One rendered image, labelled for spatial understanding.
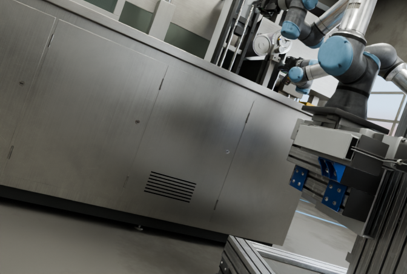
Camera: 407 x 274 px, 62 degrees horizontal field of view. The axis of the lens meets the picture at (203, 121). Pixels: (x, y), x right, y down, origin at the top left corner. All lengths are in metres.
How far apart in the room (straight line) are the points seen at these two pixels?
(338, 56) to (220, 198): 0.98
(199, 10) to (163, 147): 1.04
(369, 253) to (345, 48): 0.65
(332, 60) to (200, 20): 1.28
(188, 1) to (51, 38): 1.04
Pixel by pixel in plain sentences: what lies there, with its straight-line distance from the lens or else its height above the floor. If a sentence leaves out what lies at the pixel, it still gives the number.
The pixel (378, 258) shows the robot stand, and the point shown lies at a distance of 1.25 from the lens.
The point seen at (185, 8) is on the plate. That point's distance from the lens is 2.29.
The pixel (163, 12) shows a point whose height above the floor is 1.11.
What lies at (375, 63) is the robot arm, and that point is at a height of 1.02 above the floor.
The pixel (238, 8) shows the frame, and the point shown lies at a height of 1.26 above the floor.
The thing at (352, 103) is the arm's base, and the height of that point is 0.86.
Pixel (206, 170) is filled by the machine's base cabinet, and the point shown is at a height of 0.40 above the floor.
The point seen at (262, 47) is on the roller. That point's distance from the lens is 2.12.
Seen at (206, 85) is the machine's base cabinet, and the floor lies 0.80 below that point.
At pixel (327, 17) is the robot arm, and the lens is 1.50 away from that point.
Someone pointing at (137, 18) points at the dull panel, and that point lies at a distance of 2.20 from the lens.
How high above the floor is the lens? 0.63
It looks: level
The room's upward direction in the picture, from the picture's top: 20 degrees clockwise
